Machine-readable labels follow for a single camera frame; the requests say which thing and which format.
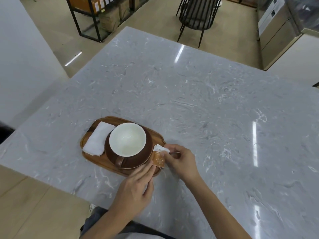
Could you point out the person's right hand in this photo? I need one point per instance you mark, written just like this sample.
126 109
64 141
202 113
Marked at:
184 164

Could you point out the person's left hand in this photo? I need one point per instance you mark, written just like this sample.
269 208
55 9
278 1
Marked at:
133 190

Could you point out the person's left thumb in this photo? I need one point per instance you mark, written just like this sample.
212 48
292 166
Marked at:
149 187

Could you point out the person's right thumb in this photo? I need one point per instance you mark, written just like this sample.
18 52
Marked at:
170 163

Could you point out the orange and white sugar packet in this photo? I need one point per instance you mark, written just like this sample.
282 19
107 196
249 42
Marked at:
159 160

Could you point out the person's left forearm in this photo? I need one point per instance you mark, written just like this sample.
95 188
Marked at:
112 225

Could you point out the person's right forearm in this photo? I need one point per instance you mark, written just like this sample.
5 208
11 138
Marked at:
216 211

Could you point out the brown saucer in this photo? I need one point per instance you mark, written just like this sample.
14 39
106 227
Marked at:
139 160

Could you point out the brown cup with white inside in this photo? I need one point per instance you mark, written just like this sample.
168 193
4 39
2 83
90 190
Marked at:
127 139

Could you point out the person's grey clothing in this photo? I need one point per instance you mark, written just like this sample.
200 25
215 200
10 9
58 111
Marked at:
94 216

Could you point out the wooden serving tray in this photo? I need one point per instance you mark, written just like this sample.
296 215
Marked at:
93 161

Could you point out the white folded napkin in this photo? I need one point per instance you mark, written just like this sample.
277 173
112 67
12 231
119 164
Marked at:
97 139

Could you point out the black slatted metal chair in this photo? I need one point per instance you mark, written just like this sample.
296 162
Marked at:
196 12

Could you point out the plain brown cardboard box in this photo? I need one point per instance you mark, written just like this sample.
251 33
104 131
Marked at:
125 9
109 21

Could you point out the black metal shelf rack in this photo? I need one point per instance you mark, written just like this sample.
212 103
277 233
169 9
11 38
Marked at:
96 27

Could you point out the beige counter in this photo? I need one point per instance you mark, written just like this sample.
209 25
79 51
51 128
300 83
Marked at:
296 59

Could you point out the stainless steel cabinet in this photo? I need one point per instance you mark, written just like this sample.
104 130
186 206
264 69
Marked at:
279 37

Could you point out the white appliance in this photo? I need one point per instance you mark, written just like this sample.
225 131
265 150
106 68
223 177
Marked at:
269 16

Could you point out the orange-brown cardboard box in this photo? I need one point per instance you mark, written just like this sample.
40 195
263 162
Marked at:
83 3

